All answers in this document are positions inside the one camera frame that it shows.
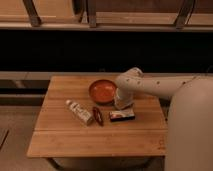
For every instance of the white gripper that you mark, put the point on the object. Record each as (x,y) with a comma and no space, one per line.
(123,99)

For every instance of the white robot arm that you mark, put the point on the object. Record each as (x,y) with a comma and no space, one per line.
(189,145)

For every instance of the black white rectangular box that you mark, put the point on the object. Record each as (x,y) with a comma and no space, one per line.
(121,115)

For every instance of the orange round bowl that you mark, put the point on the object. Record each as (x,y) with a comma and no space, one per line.
(102,91)

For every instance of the white tube bottle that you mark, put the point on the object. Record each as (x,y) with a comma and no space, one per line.
(81,113)

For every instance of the wooden table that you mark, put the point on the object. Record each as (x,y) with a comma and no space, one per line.
(58,133)

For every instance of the red black handled tool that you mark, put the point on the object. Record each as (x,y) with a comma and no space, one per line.
(98,116)

